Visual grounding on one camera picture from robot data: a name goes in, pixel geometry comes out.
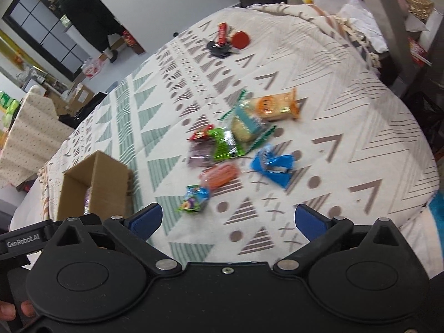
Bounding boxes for colourful small candy packet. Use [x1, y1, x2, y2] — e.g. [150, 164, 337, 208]
[178, 185, 210, 213]

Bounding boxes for blue snack packet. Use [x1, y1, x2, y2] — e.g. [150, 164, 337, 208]
[251, 145, 295, 189]

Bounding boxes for orange sausage snack pack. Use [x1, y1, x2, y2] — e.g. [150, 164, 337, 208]
[200, 162, 239, 191]

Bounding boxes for purple snack packet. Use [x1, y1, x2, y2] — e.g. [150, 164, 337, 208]
[187, 141, 215, 168]

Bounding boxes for red snack packet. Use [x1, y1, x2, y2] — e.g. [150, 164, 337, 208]
[188, 124, 215, 142]

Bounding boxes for green snack packet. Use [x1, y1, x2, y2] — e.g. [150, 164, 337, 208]
[208, 128, 244, 162]

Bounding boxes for green-edged biscuit snack pack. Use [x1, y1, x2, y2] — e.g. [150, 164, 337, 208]
[219, 89, 276, 157]

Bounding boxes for orange cracker snack pack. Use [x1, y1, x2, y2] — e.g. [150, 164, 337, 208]
[247, 88, 299, 122]

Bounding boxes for person's left hand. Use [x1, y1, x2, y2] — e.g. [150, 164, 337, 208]
[0, 301, 36, 322]

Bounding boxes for brown cardboard box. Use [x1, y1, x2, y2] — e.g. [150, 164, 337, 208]
[55, 151, 133, 221]

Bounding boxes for dotted cream tablecloth table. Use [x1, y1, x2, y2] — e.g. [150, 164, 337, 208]
[0, 92, 73, 187]

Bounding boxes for patterned white bed blanket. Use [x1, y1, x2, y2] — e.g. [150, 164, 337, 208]
[11, 4, 443, 276]

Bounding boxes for cardboard box on floor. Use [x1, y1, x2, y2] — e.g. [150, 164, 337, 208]
[69, 84, 95, 112]

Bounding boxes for red white plastic bag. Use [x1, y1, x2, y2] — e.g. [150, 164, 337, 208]
[81, 58, 105, 79]

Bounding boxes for person in black coat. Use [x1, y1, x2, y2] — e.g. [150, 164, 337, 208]
[58, 0, 126, 63]

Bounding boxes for black framed glass door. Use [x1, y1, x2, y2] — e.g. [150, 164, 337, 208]
[3, 0, 90, 81]

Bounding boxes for white side table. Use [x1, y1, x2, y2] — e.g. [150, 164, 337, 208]
[364, 0, 443, 96]

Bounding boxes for red round keychain tag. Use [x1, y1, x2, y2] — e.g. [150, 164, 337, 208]
[230, 31, 251, 50]

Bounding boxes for red strip keychain charm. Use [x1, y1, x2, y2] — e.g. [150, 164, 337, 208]
[216, 22, 229, 46]

